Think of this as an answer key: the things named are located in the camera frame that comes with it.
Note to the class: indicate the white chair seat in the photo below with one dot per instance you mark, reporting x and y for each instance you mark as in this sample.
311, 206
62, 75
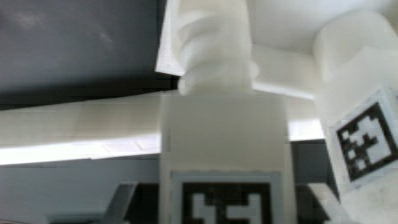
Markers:
282, 23

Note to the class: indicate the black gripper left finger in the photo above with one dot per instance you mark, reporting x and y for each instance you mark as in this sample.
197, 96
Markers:
133, 204

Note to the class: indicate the white chair nut peg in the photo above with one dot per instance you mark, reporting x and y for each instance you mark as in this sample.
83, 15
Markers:
225, 173

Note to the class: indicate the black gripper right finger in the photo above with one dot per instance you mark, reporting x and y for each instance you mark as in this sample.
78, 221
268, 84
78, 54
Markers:
318, 207

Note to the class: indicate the white obstacle fence wall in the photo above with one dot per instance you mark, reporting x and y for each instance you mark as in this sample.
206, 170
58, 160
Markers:
76, 126

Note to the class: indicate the white chair leg with tag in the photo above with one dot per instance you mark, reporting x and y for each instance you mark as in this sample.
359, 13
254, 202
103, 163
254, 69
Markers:
355, 98

